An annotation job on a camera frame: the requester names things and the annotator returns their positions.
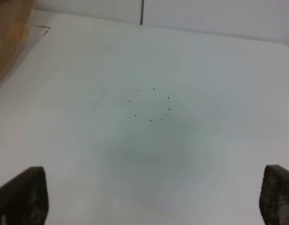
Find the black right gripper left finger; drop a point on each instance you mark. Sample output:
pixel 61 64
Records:
pixel 24 199

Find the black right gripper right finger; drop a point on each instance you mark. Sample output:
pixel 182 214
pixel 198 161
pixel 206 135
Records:
pixel 274 196

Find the brown linen tote bag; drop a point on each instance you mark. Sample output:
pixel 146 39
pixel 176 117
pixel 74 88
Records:
pixel 14 19

